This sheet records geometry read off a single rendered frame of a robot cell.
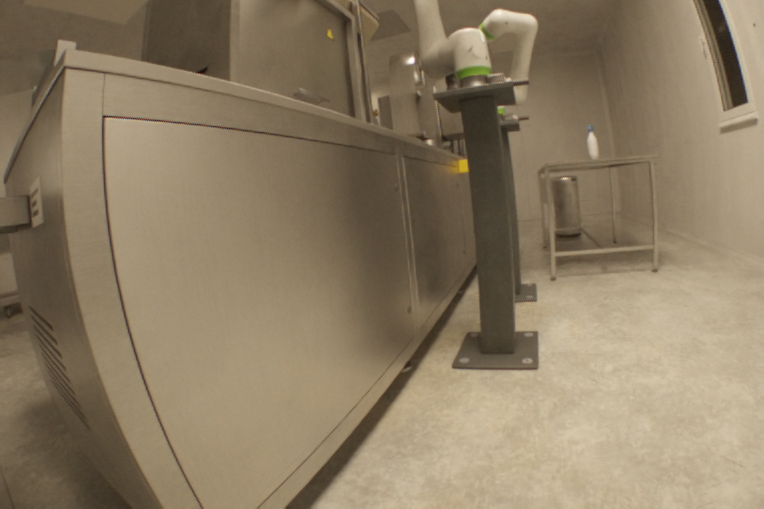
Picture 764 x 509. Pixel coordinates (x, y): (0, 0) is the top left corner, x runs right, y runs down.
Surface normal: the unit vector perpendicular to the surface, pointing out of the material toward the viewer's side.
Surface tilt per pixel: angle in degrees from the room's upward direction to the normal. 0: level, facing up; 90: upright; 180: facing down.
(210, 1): 90
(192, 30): 90
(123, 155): 90
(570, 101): 90
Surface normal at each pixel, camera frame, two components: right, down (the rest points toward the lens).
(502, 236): -0.40, 0.11
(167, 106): 0.91, -0.07
